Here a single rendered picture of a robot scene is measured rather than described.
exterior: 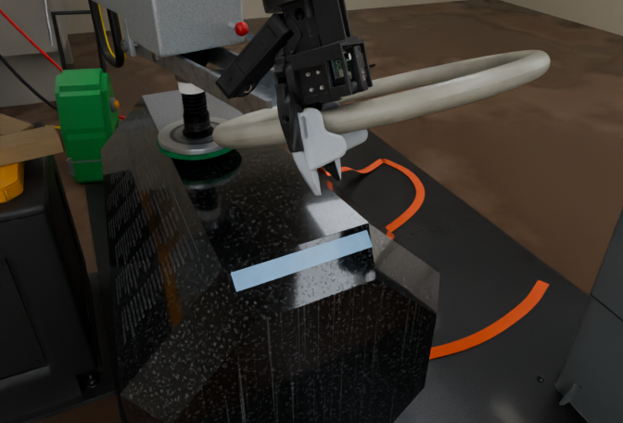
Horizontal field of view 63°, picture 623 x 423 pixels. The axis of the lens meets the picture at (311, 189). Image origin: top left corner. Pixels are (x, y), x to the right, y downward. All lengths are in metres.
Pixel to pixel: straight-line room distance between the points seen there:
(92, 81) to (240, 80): 2.43
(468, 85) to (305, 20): 0.18
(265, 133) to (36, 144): 1.11
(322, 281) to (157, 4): 0.67
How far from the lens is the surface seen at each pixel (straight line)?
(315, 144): 0.54
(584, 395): 1.91
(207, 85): 1.13
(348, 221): 1.12
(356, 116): 0.54
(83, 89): 2.98
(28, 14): 4.14
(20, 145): 1.63
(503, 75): 0.61
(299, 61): 0.53
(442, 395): 1.85
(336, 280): 1.07
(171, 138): 1.40
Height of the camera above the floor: 1.46
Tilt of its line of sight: 31 degrees down
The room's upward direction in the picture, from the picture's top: straight up
